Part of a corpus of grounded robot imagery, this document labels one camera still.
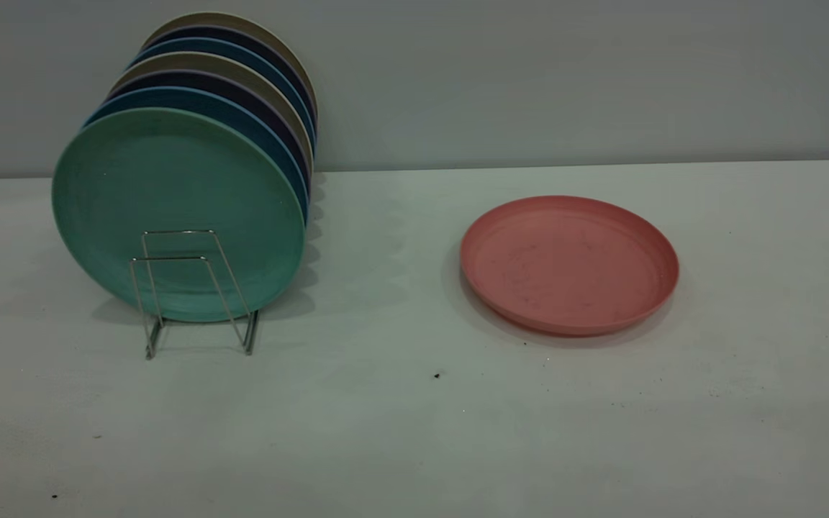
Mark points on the pink round plate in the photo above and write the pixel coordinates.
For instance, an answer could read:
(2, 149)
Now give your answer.
(565, 262)

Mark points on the green round plate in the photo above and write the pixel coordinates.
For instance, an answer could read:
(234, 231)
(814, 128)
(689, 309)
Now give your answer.
(170, 187)

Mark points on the navy round plate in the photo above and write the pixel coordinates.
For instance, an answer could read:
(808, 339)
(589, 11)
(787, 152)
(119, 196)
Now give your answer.
(231, 36)
(206, 81)

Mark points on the blue round plate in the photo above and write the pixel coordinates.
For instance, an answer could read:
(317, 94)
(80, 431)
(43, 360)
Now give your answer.
(191, 99)
(220, 48)

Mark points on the beige round plate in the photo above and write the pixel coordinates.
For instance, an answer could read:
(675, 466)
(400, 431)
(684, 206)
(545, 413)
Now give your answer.
(206, 62)
(220, 19)

